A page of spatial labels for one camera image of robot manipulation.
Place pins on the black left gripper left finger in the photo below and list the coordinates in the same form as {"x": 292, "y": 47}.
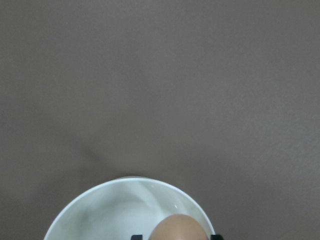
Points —
{"x": 136, "y": 237}

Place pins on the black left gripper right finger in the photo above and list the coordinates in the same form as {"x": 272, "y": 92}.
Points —
{"x": 216, "y": 237}

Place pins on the brown egg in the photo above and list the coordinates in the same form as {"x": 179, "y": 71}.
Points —
{"x": 178, "y": 227}

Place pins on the white ceramic bowl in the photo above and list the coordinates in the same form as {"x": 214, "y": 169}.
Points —
{"x": 121, "y": 208}

